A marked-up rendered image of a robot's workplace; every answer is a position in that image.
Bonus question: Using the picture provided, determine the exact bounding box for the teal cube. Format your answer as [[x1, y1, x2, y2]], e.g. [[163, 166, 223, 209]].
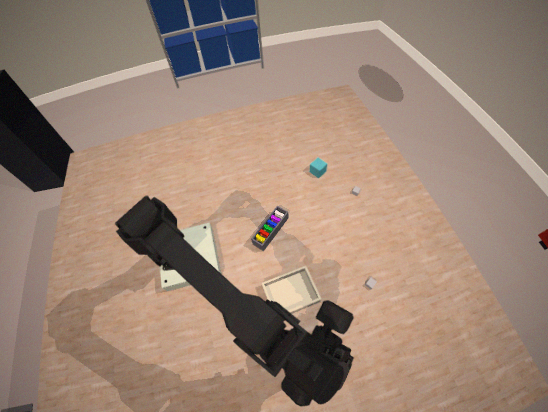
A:
[[310, 157, 327, 178]]

